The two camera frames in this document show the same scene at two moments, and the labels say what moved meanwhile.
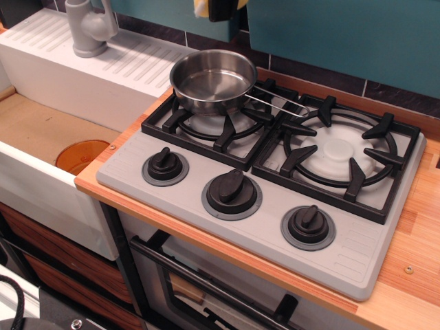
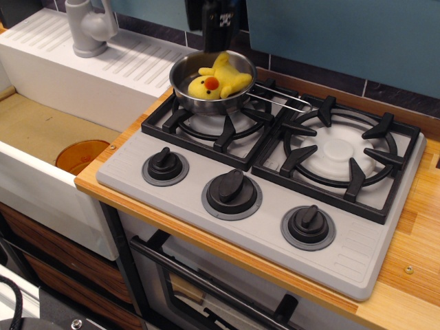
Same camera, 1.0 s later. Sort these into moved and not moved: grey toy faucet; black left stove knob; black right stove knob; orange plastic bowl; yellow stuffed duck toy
Moved: yellow stuffed duck toy
Not moved: black right stove knob; grey toy faucet; orange plastic bowl; black left stove knob
